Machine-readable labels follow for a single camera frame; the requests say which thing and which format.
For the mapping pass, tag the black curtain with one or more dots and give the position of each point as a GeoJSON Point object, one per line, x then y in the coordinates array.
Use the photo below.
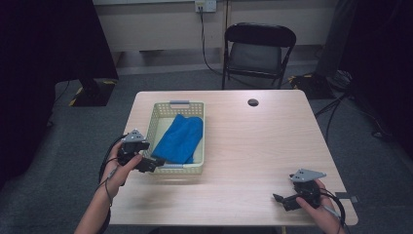
{"type": "Point", "coordinates": [39, 65]}
{"type": "Point", "coordinates": [383, 65]}

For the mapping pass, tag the blue cloth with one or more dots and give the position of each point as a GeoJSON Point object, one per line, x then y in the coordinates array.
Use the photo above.
{"type": "Point", "coordinates": [180, 139]}

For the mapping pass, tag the black folding chair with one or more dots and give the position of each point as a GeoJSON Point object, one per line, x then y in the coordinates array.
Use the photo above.
{"type": "Point", "coordinates": [259, 35]}

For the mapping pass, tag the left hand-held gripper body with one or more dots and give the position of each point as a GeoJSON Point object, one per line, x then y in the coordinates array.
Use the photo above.
{"type": "Point", "coordinates": [131, 148]}

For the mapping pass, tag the person's left hand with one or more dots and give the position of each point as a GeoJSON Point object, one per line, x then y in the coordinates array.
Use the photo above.
{"type": "Point", "coordinates": [118, 175]}

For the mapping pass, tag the pale yellow plastic basket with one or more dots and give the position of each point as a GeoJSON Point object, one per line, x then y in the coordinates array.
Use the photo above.
{"type": "Point", "coordinates": [159, 126]}

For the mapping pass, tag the white wall socket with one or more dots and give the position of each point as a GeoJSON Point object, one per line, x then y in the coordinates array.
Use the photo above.
{"type": "Point", "coordinates": [206, 5]}

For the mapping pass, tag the person's right hand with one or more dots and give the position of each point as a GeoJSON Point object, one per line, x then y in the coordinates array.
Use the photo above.
{"type": "Point", "coordinates": [321, 216]}

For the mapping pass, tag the grey tape tab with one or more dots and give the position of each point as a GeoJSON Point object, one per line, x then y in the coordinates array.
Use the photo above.
{"type": "Point", "coordinates": [347, 196]}

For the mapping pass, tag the grey curtain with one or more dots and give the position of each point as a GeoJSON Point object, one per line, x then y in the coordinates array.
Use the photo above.
{"type": "Point", "coordinates": [336, 35]}

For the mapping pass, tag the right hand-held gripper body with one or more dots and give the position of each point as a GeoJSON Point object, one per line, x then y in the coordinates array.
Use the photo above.
{"type": "Point", "coordinates": [307, 190]}

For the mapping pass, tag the black stand base striped tape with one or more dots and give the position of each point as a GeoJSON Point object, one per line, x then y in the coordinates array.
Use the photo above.
{"type": "Point", "coordinates": [313, 86]}
{"type": "Point", "coordinates": [94, 94]}

